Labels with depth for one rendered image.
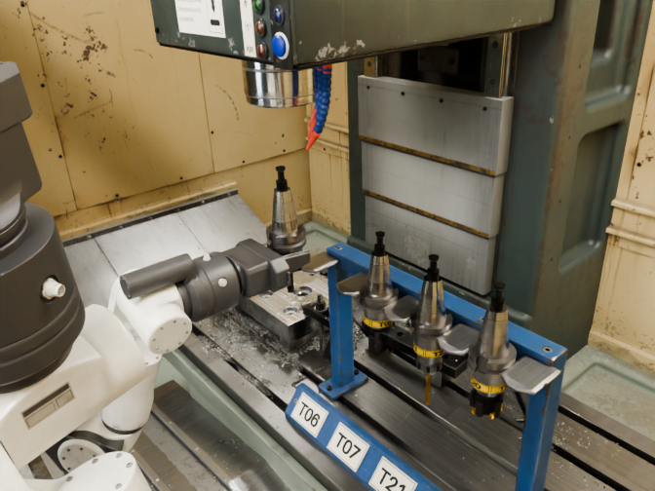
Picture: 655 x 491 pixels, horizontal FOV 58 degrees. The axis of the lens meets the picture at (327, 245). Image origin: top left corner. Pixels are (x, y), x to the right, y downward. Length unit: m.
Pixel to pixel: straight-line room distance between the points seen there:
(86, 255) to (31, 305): 1.85
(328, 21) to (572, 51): 0.65
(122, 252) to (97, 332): 1.78
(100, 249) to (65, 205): 0.19
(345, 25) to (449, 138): 0.67
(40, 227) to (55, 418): 0.12
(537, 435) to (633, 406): 0.95
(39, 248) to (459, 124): 1.24
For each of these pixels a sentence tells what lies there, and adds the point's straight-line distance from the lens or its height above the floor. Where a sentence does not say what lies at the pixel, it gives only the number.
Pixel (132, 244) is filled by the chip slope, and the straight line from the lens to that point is 2.22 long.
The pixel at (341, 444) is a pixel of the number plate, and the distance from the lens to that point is 1.11.
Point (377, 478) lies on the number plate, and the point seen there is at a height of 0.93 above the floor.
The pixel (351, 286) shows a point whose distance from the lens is 0.99.
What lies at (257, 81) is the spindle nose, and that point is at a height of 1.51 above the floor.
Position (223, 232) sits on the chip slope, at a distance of 2.29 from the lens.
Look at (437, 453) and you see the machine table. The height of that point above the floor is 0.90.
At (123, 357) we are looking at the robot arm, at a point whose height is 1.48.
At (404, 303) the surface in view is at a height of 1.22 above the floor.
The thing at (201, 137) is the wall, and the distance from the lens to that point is 2.33.
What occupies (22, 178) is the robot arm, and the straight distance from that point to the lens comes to 0.35.
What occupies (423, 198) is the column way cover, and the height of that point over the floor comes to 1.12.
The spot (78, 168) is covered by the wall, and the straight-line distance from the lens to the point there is 2.17.
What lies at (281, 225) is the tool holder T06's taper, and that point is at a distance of 0.91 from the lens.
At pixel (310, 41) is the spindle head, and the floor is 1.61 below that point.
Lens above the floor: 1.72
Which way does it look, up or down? 26 degrees down
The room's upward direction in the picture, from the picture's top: 2 degrees counter-clockwise
